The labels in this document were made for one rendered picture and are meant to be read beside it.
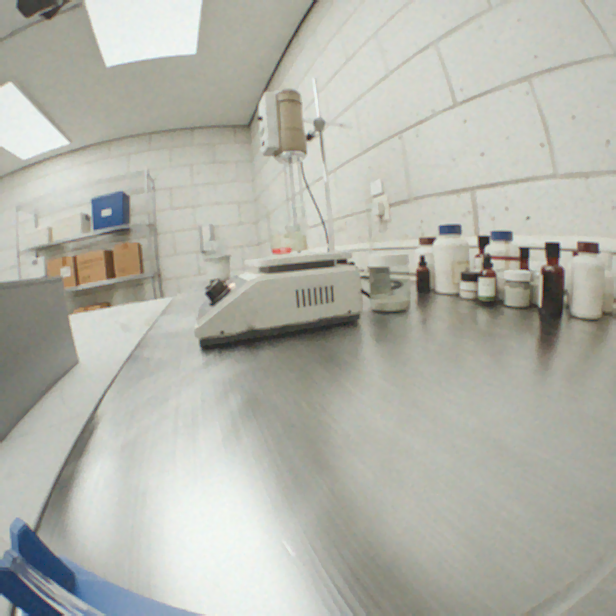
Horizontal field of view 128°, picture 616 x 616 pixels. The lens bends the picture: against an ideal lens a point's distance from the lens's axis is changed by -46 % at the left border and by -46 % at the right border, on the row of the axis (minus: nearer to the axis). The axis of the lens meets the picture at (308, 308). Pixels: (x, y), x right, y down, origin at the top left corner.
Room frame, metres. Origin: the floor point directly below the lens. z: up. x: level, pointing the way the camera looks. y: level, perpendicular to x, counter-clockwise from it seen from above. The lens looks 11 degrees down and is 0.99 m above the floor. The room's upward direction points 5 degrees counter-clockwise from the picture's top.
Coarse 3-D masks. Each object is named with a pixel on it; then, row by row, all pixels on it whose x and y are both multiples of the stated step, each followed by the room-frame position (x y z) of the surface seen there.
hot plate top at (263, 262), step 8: (288, 256) 0.31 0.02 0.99; (296, 256) 0.31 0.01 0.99; (304, 256) 0.31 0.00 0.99; (312, 256) 0.32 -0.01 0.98; (320, 256) 0.32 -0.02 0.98; (328, 256) 0.32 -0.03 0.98; (336, 256) 0.33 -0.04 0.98; (344, 256) 0.33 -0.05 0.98; (352, 256) 0.34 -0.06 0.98; (248, 264) 0.36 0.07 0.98; (256, 264) 0.31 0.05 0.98; (264, 264) 0.30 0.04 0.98; (272, 264) 0.30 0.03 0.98; (280, 264) 0.31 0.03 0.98
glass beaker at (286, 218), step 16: (272, 208) 0.34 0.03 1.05; (288, 208) 0.34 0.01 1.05; (304, 208) 0.35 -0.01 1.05; (272, 224) 0.35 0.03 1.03; (288, 224) 0.34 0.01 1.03; (304, 224) 0.35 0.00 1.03; (272, 240) 0.35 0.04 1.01; (288, 240) 0.34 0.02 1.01; (304, 240) 0.35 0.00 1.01; (272, 256) 0.36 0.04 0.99
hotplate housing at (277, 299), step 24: (288, 264) 0.33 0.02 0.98; (312, 264) 0.34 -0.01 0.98; (240, 288) 0.29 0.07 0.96; (264, 288) 0.29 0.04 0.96; (288, 288) 0.30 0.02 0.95; (312, 288) 0.31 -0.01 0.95; (336, 288) 0.32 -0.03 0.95; (360, 288) 0.34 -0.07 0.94; (216, 312) 0.28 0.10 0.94; (240, 312) 0.28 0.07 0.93; (264, 312) 0.29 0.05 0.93; (288, 312) 0.30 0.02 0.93; (312, 312) 0.31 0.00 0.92; (336, 312) 0.32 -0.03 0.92; (216, 336) 0.28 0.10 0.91; (240, 336) 0.29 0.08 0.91
